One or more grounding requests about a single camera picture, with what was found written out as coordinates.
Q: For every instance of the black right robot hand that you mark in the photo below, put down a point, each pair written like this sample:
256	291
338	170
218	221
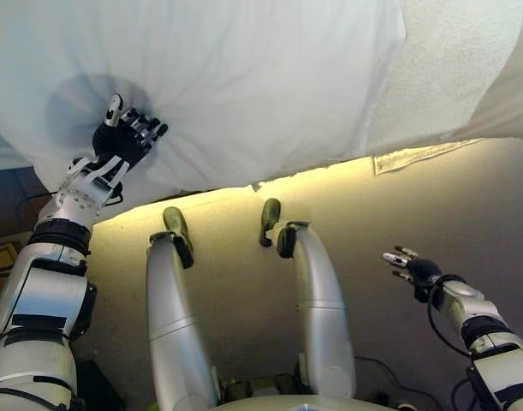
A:
421	272

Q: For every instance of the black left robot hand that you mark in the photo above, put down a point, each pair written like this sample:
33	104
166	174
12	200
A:
115	141

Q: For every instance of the white duvet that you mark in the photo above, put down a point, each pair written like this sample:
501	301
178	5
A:
244	85

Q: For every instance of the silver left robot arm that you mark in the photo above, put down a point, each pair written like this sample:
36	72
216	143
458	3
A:
34	299

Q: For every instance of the dark left robot foot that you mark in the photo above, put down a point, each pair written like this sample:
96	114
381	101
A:
175	220

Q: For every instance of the dark robot foot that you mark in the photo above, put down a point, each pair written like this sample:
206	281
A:
175	220
271	212

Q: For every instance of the silver right robot leg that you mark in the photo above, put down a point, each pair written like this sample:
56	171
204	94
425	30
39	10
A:
325	308

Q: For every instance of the silver robot leg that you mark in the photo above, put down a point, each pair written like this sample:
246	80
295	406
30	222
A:
325	308
171	321

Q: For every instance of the grey patterned rug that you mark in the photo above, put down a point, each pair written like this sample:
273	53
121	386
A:
398	164

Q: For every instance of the white fitted sheet mattress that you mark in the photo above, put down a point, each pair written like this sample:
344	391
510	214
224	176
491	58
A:
4	145

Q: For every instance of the dark right robot foot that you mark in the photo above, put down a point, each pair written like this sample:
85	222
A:
271	212

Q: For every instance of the wooden nightstand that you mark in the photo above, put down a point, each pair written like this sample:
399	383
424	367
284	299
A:
0	257

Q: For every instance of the silver left robot leg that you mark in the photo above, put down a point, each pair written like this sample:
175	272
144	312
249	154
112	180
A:
171	321

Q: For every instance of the grey robot torso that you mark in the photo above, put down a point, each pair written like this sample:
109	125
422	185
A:
287	404

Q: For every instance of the white textured blanket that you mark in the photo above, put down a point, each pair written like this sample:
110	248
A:
436	64

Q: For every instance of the brown upholstered bed frame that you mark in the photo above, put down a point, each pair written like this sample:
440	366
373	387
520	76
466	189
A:
8	201

